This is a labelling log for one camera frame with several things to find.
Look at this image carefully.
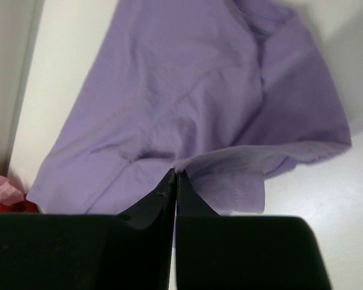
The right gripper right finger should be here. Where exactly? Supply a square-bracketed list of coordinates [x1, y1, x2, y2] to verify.
[175, 172, 332, 289]

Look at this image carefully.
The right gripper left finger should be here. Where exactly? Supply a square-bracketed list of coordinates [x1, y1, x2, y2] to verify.
[0, 170, 175, 289]

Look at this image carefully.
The purple t-shirt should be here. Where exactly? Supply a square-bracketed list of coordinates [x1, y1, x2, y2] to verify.
[27, 1, 352, 214]

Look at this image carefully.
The red t-shirt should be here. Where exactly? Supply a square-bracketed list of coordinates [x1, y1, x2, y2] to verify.
[0, 194, 40, 214]

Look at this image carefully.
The pink t-shirt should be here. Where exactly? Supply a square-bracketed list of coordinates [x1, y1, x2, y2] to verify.
[0, 176, 24, 206]

